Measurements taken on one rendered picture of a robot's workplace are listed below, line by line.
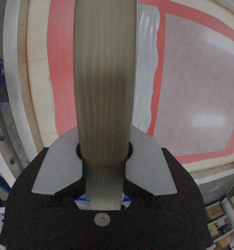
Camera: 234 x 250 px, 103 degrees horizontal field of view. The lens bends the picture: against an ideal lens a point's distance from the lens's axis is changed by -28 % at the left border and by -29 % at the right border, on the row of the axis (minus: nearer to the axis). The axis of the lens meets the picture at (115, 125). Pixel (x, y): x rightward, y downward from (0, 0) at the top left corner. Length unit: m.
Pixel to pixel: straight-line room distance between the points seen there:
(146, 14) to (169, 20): 0.05
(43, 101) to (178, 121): 0.30
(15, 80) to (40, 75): 0.05
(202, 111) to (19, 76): 0.41
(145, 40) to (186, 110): 0.18
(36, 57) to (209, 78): 0.37
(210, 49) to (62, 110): 0.36
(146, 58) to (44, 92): 0.21
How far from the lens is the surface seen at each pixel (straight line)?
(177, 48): 0.28
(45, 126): 0.31
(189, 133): 0.35
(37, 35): 0.29
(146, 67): 0.25
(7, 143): 0.34
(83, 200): 0.41
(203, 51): 0.32
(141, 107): 0.26
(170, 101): 0.29
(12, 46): 0.28
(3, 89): 0.41
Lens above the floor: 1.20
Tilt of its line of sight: 62 degrees down
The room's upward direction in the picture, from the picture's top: 174 degrees clockwise
